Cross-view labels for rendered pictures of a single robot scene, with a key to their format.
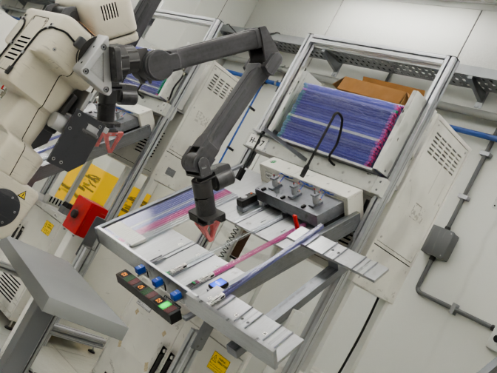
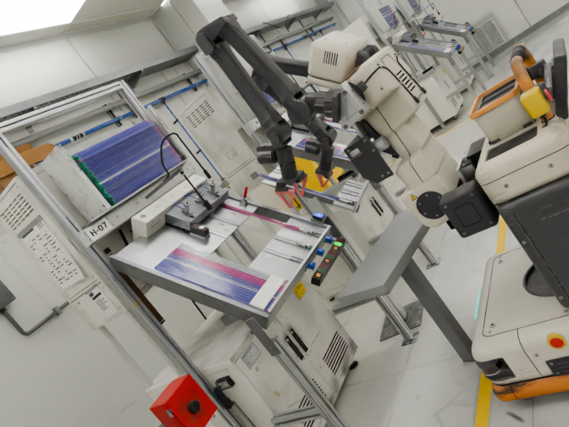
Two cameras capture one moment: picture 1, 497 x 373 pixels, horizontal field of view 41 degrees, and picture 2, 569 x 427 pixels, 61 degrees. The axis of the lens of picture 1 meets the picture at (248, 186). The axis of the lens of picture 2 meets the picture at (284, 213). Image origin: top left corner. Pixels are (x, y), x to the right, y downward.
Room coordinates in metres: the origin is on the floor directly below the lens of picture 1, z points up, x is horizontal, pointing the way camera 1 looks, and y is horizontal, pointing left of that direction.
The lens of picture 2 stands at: (2.57, 2.16, 1.23)
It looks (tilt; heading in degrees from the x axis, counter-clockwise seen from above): 8 degrees down; 260
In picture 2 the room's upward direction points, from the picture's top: 37 degrees counter-clockwise
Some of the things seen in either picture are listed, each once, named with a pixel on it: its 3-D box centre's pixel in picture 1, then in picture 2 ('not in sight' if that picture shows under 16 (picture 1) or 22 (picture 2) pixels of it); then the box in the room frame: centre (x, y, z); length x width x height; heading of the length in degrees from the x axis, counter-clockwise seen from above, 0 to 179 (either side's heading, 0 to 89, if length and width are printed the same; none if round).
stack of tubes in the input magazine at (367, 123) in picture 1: (342, 126); (126, 163); (2.60, -0.22, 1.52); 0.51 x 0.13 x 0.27; 43
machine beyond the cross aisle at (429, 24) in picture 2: not in sight; (422, 42); (-1.99, -4.67, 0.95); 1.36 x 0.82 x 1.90; 133
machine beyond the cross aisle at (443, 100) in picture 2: not in sight; (401, 63); (-0.92, -3.69, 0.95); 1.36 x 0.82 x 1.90; 133
